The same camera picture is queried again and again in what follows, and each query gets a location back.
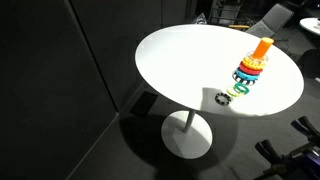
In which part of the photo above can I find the blue toothed ring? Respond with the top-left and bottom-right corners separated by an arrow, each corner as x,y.
235,67 -> 261,81

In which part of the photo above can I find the black spring clamp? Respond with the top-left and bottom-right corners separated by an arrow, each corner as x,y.
290,115 -> 320,148
254,139 -> 291,166

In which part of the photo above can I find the white table pedestal base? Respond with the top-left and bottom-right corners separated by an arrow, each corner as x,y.
160,109 -> 213,160

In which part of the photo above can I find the yellow orange toothed ring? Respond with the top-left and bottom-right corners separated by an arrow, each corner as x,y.
241,56 -> 267,71

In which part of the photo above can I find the orange stacking post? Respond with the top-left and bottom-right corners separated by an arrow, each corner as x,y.
252,36 -> 275,61

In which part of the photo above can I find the red toothed ring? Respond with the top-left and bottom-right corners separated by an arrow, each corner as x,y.
238,61 -> 263,76

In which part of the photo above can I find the small black white ring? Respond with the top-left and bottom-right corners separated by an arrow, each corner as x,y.
214,92 -> 232,107

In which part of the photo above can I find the small white round table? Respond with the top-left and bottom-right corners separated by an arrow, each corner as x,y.
298,17 -> 320,37

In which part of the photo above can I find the black clamp stand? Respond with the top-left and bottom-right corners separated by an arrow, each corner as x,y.
263,143 -> 320,180

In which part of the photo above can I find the lime green toothed ring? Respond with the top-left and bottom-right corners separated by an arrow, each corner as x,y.
226,87 -> 244,98

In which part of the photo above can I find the yellow bar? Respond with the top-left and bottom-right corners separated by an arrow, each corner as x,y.
228,24 -> 251,30

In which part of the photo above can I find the metal rack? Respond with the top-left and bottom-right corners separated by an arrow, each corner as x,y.
209,0 -> 243,26

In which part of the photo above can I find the black floor plate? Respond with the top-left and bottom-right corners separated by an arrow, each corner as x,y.
129,91 -> 159,118

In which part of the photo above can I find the grey white folded object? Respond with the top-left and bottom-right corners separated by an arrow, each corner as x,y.
192,12 -> 208,25

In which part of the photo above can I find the large black white ring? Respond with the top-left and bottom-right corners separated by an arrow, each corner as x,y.
232,71 -> 258,87

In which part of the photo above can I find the dark partition panel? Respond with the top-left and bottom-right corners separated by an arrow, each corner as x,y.
0,0 -> 118,180
69,0 -> 163,112

